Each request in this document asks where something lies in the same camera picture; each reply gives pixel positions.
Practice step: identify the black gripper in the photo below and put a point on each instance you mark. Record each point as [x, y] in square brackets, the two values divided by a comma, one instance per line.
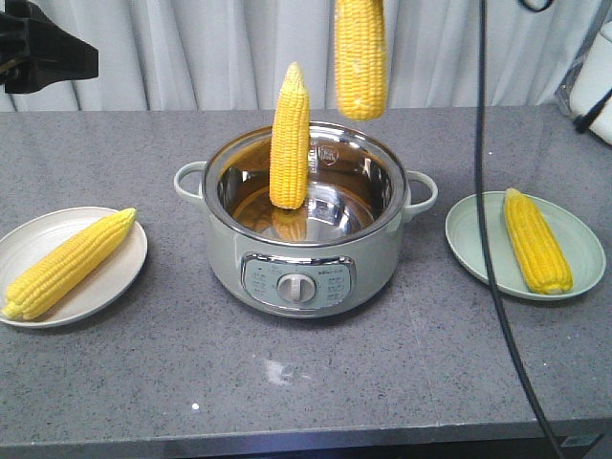
[36, 53]

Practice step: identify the yellow corn cob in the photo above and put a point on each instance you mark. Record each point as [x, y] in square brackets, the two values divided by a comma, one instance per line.
[360, 59]
[290, 144]
[42, 285]
[540, 258]

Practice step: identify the white pleated curtain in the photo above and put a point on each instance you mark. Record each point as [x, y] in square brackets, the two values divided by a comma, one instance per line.
[232, 55]

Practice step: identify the white round plate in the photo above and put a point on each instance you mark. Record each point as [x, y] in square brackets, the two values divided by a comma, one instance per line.
[24, 246]

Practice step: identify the green electric cooking pot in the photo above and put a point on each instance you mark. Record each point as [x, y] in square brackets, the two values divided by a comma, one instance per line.
[325, 258]

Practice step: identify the white rice cooker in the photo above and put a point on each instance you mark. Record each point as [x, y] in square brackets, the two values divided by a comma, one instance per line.
[590, 98]

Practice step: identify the green round plate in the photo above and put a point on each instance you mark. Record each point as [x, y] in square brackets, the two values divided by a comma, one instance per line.
[580, 245]

